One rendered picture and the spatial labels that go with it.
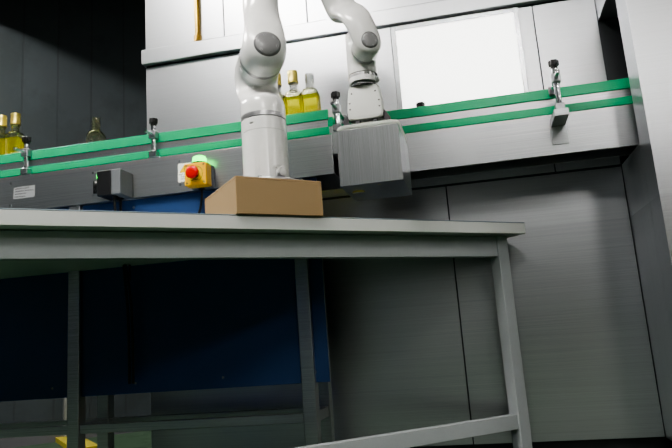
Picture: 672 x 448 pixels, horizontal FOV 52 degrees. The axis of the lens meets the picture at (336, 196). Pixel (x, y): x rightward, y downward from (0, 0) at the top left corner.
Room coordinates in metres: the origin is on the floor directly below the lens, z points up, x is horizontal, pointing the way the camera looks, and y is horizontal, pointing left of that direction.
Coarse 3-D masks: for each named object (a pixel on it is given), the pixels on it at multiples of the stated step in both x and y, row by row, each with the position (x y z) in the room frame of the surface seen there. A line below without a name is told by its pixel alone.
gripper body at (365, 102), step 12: (360, 84) 1.80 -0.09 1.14; (372, 84) 1.80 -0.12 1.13; (348, 96) 1.82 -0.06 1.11; (360, 96) 1.81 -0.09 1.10; (372, 96) 1.80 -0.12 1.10; (348, 108) 1.82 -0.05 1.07; (360, 108) 1.81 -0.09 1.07; (372, 108) 1.80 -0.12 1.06; (360, 120) 1.84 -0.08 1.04; (372, 120) 1.85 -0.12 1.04
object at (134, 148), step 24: (288, 120) 2.01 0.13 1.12; (312, 120) 1.99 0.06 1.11; (96, 144) 2.14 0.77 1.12; (120, 144) 2.12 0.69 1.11; (144, 144) 2.11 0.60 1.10; (168, 144) 2.09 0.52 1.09; (192, 144) 2.08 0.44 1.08; (216, 144) 2.06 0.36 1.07; (240, 144) 2.04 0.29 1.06; (0, 168) 2.21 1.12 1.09; (48, 168) 2.17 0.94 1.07; (72, 168) 2.16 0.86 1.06
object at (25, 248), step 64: (0, 256) 1.37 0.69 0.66; (64, 256) 1.43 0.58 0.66; (128, 256) 1.50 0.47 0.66; (192, 256) 1.57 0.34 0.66; (256, 256) 1.65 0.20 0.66; (320, 256) 1.74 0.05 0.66; (384, 256) 1.83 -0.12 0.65; (448, 256) 1.94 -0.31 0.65; (512, 320) 2.04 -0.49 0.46; (512, 384) 2.04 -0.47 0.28
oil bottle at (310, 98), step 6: (306, 90) 2.11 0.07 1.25; (312, 90) 2.10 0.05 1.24; (306, 96) 2.11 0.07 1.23; (312, 96) 2.10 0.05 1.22; (318, 96) 2.12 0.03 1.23; (306, 102) 2.11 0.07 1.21; (312, 102) 2.10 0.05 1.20; (318, 102) 2.12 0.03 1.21; (306, 108) 2.11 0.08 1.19; (312, 108) 2.10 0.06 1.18; (318, 108) 2.11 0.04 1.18
